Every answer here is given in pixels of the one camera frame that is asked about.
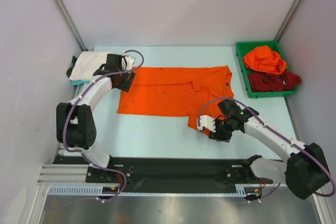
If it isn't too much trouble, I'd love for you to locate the orange t shirt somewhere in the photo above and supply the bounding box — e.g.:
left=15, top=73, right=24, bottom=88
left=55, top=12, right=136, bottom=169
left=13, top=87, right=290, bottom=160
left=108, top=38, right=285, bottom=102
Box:
left=243, top=46, right=288, bottom=75
left=118, top=66, right=234, bottom=129

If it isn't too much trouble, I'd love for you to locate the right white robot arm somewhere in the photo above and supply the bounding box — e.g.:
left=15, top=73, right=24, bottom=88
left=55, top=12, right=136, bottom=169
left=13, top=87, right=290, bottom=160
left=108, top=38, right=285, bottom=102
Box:
left=197, top=98, right=335, bottom=199

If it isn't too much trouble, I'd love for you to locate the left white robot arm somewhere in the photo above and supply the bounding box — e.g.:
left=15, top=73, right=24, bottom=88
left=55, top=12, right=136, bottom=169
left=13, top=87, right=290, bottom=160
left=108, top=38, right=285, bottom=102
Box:
left=56, top=50, right=138, bottom=182

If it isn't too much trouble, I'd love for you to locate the folded white t shirt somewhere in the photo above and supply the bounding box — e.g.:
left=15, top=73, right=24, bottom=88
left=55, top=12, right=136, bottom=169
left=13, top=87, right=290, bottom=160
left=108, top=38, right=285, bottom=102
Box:
left=69, top=51, right=109, bottom=82

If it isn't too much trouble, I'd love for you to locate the folded light blue t shirt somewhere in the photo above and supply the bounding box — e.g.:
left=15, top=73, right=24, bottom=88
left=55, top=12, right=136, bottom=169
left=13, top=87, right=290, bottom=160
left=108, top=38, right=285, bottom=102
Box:
left=70, top=80, right=90, bottom=87

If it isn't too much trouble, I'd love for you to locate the dark red t shirt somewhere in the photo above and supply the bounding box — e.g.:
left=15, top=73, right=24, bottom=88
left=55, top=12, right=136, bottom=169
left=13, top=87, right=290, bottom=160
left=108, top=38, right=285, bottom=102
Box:
left=248, top=70, right=302, bottom=92

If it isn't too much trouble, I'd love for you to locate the green plastic bin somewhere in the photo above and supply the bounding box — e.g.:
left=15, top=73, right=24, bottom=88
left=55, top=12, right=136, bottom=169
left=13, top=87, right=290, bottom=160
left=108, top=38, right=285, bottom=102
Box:
left=236, top=40, right=298, bottom=98

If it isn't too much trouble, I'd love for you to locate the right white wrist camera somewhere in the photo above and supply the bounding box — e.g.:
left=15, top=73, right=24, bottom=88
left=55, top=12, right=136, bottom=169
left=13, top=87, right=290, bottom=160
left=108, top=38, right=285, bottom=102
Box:
left=196, top=115, right=216, bottom=136

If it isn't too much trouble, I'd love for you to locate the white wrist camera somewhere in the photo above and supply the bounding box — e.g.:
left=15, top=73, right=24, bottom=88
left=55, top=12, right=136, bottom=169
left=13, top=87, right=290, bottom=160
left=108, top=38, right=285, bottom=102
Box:
left=196, top=115, right=216, bottom=136
left=122, top=55, right=135, bottom=71

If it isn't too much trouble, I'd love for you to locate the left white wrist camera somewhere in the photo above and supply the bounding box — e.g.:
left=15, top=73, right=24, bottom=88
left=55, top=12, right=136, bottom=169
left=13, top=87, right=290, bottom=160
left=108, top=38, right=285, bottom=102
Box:
left=122, top=55, right=135, bottom=71

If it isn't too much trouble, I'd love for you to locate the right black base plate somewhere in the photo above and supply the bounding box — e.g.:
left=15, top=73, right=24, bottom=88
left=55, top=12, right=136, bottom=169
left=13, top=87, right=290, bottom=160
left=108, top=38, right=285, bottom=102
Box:
left=220, top=165, right=274, bottom=185

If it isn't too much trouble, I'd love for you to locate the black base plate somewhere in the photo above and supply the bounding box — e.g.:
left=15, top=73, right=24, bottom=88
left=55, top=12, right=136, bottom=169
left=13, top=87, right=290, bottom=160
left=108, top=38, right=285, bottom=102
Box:
left=85, top=166, right=134, bottom=184
left=220, top=165, right=274, bottom=185

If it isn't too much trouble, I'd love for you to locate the left aluminium side rail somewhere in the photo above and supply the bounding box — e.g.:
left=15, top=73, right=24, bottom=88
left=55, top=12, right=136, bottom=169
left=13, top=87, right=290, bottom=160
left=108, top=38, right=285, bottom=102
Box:
left=60, top=84, right=83, bottom=156

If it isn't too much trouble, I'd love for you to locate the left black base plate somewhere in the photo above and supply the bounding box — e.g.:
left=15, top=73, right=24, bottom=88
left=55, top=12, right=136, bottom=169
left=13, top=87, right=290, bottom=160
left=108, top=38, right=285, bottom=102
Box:
left=85, top=166, right=134, bottom=184

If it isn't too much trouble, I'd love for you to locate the aluminium front rail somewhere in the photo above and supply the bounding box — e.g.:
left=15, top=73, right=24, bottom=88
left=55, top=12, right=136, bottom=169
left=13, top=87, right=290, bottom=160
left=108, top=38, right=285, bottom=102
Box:
left=36, top=164, right=325, bottom=186

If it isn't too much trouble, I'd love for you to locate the left aluminium corner post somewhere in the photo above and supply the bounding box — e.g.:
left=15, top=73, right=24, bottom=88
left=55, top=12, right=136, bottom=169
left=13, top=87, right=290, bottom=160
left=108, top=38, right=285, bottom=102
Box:
left=53, top=0, right=88, bottom=51

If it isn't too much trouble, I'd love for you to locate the aluminium corner post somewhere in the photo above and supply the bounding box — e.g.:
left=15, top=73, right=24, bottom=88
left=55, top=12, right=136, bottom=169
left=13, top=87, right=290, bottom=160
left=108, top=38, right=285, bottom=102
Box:
left=53, top=0, right=88, bottom=51
left=274, top=0, right=303, bottom=42

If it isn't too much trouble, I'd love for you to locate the white slotted cable duct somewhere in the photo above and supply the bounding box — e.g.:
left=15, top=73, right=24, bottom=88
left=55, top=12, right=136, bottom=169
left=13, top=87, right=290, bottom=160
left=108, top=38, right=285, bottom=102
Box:
left=48, top=185, right=260, bottom=197

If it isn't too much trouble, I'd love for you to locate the right aluminium corner post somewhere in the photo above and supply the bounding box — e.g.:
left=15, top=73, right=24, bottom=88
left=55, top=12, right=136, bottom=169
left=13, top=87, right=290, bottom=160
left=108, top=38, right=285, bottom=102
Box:
left=274, top=0, right=303, bottom=42

